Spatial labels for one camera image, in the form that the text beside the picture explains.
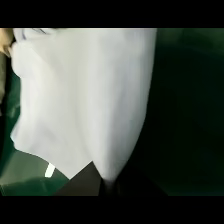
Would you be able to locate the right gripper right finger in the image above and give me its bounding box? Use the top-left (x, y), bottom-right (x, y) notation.
top-left (99, 173), bottom-right (168, 197)

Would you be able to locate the white shirt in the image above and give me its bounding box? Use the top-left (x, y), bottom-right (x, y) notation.
top-left (9, 28), bottom-right (158, 183)

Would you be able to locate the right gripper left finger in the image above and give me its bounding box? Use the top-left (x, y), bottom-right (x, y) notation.
top-left (54, 161), bottom-right (103, 197)

